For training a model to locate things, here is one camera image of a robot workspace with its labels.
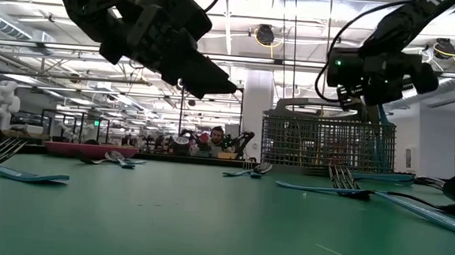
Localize black aluminium table frame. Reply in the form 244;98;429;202
0;141;455;182

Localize grey wire cutlery basket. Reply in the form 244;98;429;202
259;94;399;182

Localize long ceiling light bar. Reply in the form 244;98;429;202
0;39;455;78

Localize black hanging cable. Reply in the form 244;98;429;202
276;0;290;108
288;0;301;109

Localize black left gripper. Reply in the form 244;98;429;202
96;1;243;102

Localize pink round plate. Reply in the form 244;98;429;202
42;140;140;163

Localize white building column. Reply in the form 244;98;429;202
240;69;276;163

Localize person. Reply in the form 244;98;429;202
205;125;228;159

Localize black ceiling cable reel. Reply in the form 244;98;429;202
254;22;276;48
432;36;455;62

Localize black gantry frame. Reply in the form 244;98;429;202
176;82;246;145

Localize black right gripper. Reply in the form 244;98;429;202
325;45;442;114

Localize teal spoons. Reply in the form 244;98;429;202
76;154;148;169

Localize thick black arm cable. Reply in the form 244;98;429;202
313;0;412;108

